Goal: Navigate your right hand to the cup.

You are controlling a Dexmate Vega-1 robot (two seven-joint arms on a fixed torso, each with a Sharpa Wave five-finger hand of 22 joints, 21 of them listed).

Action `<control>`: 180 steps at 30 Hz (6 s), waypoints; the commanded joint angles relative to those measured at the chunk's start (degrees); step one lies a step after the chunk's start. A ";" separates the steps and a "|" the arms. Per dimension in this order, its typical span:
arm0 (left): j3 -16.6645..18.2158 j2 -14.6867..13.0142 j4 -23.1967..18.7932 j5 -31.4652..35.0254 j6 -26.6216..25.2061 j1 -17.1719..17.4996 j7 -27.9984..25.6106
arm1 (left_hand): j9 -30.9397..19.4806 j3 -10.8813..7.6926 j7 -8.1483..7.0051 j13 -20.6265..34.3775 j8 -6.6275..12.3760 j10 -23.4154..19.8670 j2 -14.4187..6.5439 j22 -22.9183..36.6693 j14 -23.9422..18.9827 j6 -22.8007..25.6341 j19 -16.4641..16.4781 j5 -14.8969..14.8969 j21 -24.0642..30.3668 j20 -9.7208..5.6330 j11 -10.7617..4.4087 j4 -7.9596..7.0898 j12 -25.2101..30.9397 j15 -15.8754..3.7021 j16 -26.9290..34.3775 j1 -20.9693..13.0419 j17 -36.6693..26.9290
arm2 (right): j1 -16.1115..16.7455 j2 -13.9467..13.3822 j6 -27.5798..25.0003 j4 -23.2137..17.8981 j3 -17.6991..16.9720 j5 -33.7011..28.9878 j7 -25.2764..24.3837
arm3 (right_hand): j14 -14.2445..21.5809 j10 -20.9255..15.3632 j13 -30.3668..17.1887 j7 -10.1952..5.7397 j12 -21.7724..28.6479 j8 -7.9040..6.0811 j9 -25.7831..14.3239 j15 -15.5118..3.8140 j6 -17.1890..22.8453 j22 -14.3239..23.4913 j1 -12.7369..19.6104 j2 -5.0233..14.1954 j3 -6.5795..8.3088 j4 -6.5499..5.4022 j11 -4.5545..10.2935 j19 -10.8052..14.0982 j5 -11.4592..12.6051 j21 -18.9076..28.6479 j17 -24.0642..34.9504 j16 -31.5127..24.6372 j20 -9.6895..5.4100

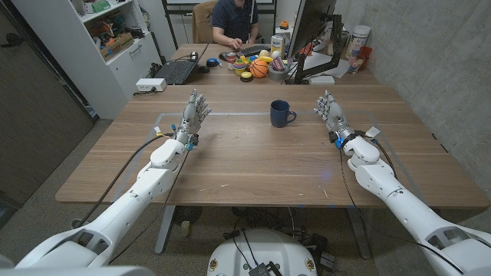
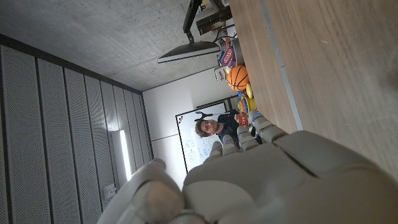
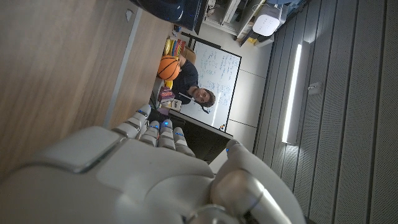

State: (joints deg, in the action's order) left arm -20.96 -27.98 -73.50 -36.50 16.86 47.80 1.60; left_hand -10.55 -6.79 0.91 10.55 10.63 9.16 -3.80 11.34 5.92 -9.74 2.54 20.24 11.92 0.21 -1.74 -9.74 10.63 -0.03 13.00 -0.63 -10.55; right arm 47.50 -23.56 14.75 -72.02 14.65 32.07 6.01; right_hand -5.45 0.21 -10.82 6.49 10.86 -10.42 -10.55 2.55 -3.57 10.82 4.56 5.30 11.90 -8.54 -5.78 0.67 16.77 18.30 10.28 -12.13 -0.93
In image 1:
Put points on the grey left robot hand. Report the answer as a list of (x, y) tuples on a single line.
[(190, 116)]

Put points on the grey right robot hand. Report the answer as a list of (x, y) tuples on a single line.
[(333, 114)]

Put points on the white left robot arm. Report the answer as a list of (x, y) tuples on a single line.
[(126, 201)]

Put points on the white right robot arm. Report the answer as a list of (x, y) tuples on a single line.
[(406, 199)]

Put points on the red plastic cup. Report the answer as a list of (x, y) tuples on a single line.
[(364, 56)]

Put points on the white flat box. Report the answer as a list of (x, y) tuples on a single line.
[(322, 79)]

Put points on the black open laptop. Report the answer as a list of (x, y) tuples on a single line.
[(176, 71)]

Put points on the white power strip box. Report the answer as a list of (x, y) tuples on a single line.
[(150, 84)]

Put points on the dark blue ceramic mug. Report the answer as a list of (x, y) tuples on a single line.
[(281, 113)]

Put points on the clear drinking glass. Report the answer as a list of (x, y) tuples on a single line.
[(353, 64)]

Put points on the wooden far desk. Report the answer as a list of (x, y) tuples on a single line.
[(226, 74)]

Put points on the black computer mouse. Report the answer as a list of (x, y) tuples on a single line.
[(223, 56)]

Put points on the red tin can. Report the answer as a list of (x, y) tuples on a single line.
[(231, 60)]

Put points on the stacked colourful toy cups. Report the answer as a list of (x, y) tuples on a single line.
[(240, 66)]

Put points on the white cylindrical canister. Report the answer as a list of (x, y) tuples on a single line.
[(357, 41)]

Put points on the orange mini basketball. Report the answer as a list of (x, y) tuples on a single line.
[(259, 68)]

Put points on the white milk carton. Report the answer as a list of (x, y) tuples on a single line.
[(277, 46)]

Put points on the yellow banana toy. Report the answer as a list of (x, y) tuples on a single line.
[(264, 59)]

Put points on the black keyboard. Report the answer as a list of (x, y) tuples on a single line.
[(255, 50)]

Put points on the black computer monitor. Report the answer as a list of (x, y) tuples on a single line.
[(311, 23)]

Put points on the brown office chair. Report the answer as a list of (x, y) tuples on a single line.
[(202, 22)]

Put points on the cardboard box on shelf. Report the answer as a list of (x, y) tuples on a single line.
[(116, 46)]

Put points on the person in dark shirt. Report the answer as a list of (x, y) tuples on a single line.
[(232, 22)]

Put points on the white shelf cabinet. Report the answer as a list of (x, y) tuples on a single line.
[(103, 50)]

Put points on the white robot torso base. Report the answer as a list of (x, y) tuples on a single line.
[(262, 253)]

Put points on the grey duct tape roll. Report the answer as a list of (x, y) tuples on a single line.
[(277, 71)]

